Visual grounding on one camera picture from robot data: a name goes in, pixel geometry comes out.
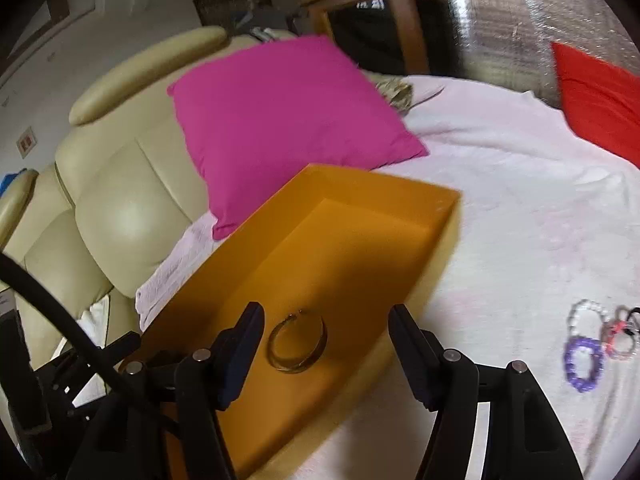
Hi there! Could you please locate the purple bead bracelet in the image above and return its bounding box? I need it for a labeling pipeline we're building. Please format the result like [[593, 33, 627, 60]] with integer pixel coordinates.
[[563, 336, 606, 394]]

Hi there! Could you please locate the gold bangle bracelet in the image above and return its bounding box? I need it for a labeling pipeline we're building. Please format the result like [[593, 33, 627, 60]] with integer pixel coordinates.
[[266, 309, 330, 375]]

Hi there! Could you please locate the white bead bracelet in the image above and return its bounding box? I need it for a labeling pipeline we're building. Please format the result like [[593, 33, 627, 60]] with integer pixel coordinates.
[[566, 298, 612, 342]]

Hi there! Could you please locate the pink bead bracelet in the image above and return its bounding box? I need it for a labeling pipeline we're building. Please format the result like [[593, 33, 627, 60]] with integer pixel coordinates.
[[603, 320, 640, 360]]

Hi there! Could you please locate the black hair tie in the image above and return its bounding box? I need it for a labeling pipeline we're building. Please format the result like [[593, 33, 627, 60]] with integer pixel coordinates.
[[613, 304, 640, 336]]

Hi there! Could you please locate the orange rectangular box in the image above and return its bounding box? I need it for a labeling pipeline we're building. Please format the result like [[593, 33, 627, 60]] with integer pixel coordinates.
[[137, 165, 460, 479]]

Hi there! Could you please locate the magenta pillow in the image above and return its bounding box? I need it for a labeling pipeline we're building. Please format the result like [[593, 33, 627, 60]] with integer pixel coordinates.
[[167, 36, 427, 240]]

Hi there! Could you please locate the floral patterned pillow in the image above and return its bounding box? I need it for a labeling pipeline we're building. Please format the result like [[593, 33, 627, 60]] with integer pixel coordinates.
[[372, 77, 413, 115]]

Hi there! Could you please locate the red pillow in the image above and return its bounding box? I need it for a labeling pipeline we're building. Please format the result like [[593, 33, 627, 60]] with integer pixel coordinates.
[[551, 42, 640, 166]]

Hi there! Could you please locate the wooden cabinet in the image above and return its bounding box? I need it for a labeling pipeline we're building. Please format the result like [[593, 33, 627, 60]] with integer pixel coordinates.
[[302, 0, 454, 76]]

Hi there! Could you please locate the silver foil insulation panel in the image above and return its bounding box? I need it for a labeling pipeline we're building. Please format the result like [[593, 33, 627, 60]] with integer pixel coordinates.
[[446, 0, 639, 107]]

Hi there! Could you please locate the black cable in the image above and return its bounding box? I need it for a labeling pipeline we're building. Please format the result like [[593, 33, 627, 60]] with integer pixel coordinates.
[[0, 251, 132, 411]]

